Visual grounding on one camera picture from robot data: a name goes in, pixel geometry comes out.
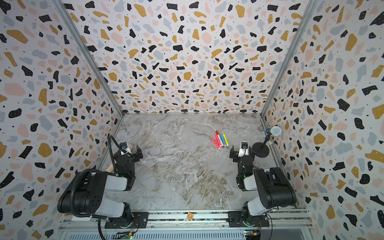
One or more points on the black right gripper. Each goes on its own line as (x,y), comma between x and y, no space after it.
(235,154)

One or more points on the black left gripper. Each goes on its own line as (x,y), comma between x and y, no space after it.
(135,158)

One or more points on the yellow highlighter pen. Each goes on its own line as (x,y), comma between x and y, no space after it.
(225,139)

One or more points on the pink highlighter pen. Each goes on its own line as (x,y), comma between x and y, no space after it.
(216,144)
(218,140)

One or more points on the blue highlighter pen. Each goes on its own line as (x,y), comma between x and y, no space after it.
(223,140)

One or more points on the white marker pen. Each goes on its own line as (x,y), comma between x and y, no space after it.
(217,133)

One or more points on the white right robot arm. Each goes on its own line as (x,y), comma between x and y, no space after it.
(274,189)

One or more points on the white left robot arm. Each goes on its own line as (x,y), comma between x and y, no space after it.
(85,195)

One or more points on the beige toy microphone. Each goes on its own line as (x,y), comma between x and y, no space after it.
(112,168)

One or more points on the blue toy microphone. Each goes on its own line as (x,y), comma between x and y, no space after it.
(275,131)

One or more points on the small brown tag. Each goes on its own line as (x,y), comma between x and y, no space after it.
(190,216)

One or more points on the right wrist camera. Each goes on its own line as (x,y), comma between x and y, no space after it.
(244,149)

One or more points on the aluminium corner post left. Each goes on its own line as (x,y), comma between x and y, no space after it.
(93,104)

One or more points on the aluminium corner post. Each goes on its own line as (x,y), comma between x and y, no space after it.
(93,104)
(293,105)

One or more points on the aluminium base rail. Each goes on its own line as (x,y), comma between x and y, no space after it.
(280,224)

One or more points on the aluminium corner post right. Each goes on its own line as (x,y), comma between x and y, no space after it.
(293,105)

